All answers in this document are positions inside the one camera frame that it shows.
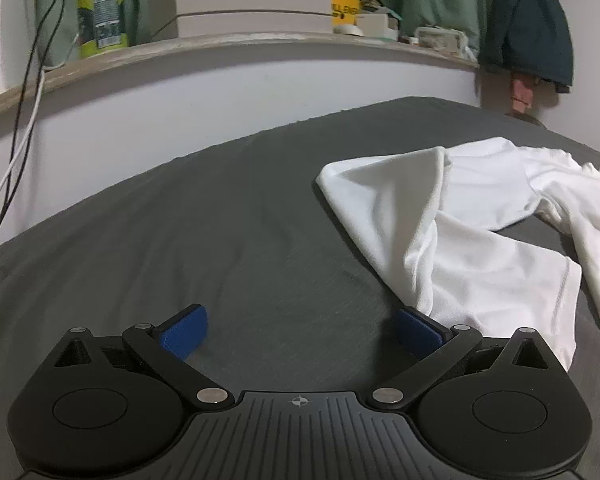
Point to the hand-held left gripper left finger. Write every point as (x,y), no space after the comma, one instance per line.
(182,332)

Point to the pink cloth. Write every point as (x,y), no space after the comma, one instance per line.
(524,91)

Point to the white shirt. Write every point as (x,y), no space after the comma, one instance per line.
(430,210)

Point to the stone window ledge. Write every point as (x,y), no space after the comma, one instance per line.
(230,42)

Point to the dark teal jacket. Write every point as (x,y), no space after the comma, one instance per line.
(525,20)

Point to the yellow-green drink can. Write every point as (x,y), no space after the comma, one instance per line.
(102,17)

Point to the yellow cardboard box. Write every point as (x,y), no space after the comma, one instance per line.
(345,10)

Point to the white round bowl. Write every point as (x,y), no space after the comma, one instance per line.
(349,30)

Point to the white and teal box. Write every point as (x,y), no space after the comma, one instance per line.
(377,25)

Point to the clear zip pouch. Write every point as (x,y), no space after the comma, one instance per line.
(442,39)

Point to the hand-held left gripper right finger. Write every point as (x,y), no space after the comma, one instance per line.
(420,332)

